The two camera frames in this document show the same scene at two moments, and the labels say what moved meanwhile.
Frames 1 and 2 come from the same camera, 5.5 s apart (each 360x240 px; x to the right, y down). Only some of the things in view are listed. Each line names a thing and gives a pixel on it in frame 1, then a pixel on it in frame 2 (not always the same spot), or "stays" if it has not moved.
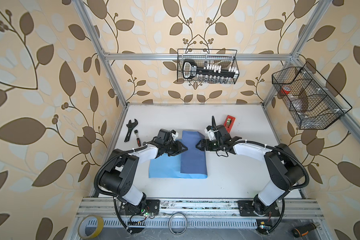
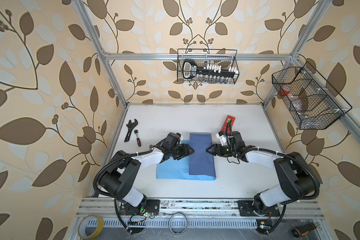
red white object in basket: x=285 y=90 stays
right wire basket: x=313 y=102 stays
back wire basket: x=210 y=65 stays
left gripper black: x=179 y=148 to x=186 y=151
